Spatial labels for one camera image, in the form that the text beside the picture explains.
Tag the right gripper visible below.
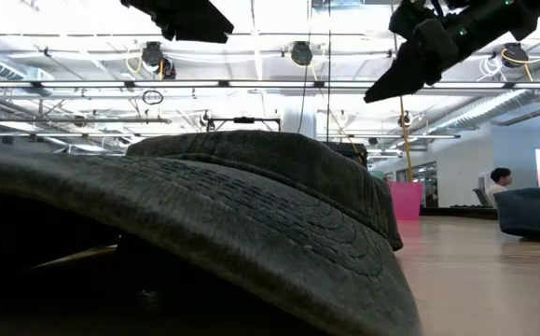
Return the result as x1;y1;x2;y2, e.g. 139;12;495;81
364;0;513;104

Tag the navy blue cap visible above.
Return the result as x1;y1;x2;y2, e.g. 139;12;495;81
493;184;540;243

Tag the pink plastic bin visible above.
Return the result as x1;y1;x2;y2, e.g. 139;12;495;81
387;180;423;221

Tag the person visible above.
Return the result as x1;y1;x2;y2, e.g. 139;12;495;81
486;166;513;209

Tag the gray office chair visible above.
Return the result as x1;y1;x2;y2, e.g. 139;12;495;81
472;187;491;207

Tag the black ceiling cable reel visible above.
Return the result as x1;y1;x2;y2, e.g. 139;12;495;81
502;41;530;69
289;40;315;67
141;40;177;80

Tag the yellow cable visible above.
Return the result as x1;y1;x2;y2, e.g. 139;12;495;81
397;95;414;183

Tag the silver ventilation duct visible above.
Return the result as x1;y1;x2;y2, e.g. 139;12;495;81
430;88;540;134

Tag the black overhead rig frame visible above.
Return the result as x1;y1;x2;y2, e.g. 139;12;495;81
206;116;283;133

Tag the black aluminium table frame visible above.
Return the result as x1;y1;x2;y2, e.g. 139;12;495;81
418;203;499;220

